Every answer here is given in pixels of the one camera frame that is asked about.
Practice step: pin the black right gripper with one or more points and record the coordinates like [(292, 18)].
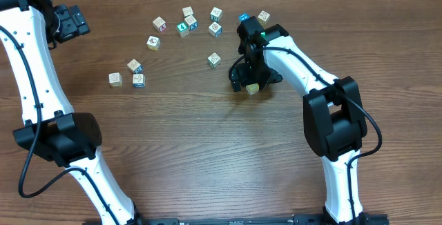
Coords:
[(243, 70)]

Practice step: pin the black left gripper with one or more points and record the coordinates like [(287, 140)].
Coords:
[(74, 22)]

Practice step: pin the yellow letter S block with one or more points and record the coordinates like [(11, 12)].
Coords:
[(252, 88)]

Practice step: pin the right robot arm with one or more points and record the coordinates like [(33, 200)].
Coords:
[(333, 121)]

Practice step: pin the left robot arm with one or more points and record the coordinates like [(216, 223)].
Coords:
[(52, 129)]

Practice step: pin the wooden block green edge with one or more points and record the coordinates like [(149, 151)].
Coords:
[(214, 60)]

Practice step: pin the wooden block blue side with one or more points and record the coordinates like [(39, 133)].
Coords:
[(215, 29)]

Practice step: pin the wooden block far left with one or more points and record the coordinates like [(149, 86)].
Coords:
[(115, 79)]

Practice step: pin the blue top block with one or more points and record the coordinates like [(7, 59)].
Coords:
[(243, 17)]

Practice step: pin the wooden block yellow side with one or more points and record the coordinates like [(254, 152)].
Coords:
[(263, 18)]

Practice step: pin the wooden block teal side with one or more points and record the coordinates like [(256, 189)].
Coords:
[(216, 14)]

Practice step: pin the wooden block blue corner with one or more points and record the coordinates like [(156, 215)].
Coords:
[(135, 67)]

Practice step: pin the green number 4 block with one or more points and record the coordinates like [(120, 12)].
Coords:
[(182, 29)]

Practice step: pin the wooden block blue X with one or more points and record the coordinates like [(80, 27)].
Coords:
[(191, 22)]

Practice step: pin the wooden block acorn picture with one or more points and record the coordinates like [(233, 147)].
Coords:
[(153, 43)]

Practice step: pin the wooden block red side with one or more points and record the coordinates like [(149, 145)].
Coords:
[(159, 24)]

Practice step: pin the wooden block blue base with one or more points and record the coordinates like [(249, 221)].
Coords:
[(139, 80)]

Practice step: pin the plain wooden block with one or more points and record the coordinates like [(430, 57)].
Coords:
[(187, 11)]

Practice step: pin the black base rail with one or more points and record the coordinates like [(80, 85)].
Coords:
[(364, 219)]

